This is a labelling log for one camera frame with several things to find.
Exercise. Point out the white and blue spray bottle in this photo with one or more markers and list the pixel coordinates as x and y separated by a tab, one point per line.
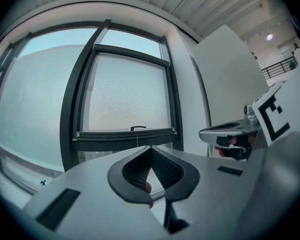
43	183

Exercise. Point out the round ceiling lamp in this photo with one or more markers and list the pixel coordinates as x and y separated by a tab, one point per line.
269	36

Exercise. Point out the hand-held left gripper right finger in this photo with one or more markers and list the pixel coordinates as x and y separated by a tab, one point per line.
210	196

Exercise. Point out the black aluminium window frame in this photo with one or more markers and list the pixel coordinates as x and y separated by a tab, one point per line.
70	96

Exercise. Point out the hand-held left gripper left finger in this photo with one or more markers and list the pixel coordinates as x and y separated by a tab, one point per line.
95	196

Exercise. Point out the frosted hinged window sash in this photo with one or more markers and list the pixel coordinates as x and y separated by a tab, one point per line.
107	129

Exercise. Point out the large frosted glass pane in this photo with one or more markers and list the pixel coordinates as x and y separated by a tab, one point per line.
32	109

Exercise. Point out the black metal railing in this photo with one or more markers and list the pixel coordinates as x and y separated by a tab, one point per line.
277	69

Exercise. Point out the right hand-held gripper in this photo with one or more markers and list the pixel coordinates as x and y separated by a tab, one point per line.
272	114

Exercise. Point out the clear low glass pane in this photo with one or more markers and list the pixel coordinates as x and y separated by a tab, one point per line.
95	155

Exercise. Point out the person's right hand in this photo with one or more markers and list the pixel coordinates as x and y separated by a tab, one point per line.
220	151

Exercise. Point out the person's left hand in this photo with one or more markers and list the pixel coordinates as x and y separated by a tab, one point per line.
148	187

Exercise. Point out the white partition board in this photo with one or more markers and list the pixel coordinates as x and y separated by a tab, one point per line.
227	84

